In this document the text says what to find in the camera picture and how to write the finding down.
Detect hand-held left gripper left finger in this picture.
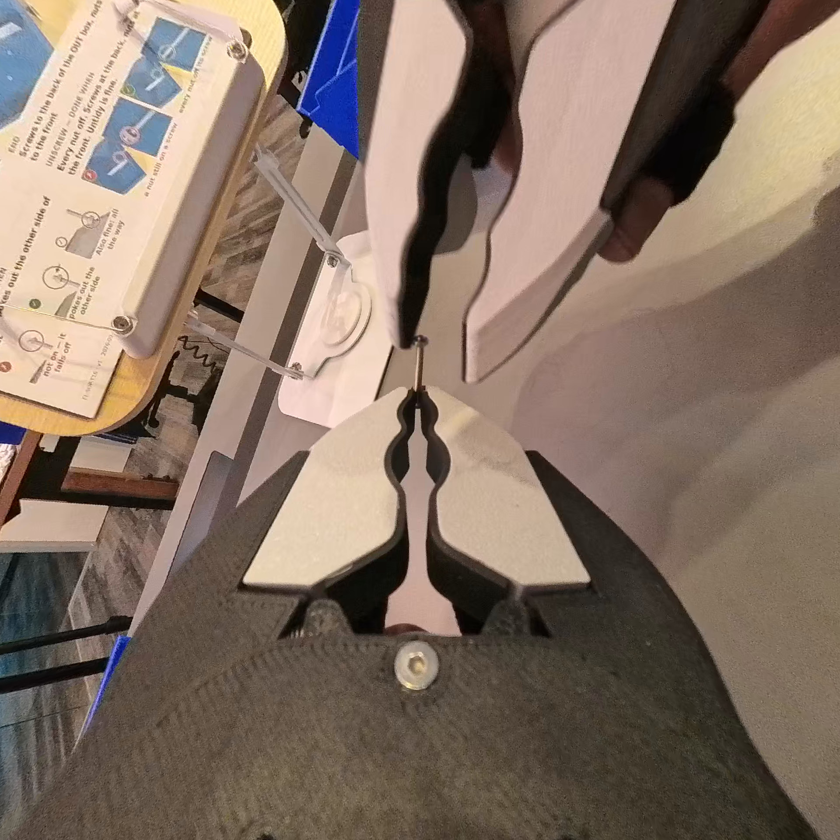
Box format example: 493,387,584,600
240,386,413,634

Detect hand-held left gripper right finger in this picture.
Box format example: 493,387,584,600
422,386,593,634

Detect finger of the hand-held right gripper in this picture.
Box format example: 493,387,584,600
461,0,770,385
356,0,492,349

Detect blue plastic bin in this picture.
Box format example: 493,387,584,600
295,0,362,158
104,632,136,697

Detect small metal bolt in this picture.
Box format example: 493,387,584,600
409,334,431,412

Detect person's right hand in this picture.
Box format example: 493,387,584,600
599,177,678,265

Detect clear acrylic board stand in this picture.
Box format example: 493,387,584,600
189,147,375,417

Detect brown wooden table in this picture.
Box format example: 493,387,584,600
0,430,181,526

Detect printed instruction board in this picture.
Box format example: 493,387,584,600
0,0,288,421

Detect black coiled cable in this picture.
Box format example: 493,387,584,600
177,333,222,373

